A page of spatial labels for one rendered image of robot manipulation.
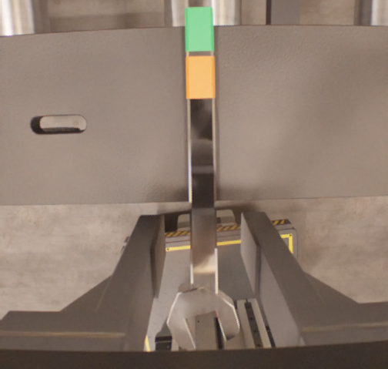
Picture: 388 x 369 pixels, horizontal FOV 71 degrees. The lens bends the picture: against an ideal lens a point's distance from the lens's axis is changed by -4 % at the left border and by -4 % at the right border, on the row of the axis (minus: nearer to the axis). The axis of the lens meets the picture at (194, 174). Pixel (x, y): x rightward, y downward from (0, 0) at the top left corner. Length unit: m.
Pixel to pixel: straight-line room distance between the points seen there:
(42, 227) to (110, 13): 1.08
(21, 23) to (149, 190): 0.38
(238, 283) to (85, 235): 0.80
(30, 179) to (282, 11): 0.50
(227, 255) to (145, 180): 1.02
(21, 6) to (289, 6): 0.42
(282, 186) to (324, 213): 1.41
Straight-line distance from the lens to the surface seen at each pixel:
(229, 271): 1.20
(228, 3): 0.43
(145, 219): 0.16
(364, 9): 0.53
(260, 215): 0.16
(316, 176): 0.17
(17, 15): 0.49
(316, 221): 1.57
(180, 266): 1.17
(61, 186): 0.17
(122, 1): 1.41
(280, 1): 0.58
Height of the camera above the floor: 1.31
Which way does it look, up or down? 76 degrees down
